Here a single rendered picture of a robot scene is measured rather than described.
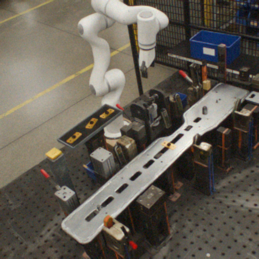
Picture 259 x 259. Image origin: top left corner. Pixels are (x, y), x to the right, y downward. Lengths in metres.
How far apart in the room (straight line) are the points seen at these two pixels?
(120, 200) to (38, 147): 2.24
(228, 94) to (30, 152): 2.23
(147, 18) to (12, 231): 1.38
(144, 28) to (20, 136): 2.72
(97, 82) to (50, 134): 1.91
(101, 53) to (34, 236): 1.09
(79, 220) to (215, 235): 0.70
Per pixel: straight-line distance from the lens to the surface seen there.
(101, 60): 2.22
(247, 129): 2.23
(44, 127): 4.22
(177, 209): 2.15
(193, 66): 2.32
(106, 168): 1.93
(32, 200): 2.43
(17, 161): 3.91
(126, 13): 1.87
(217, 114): 2.25
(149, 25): 1.74
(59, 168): 1.97
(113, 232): 1.65
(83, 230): 1.77
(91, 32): 2.11
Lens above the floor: 2.36
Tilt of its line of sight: 38 degrees down
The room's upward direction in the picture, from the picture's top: 12 degrees counter-clockwise
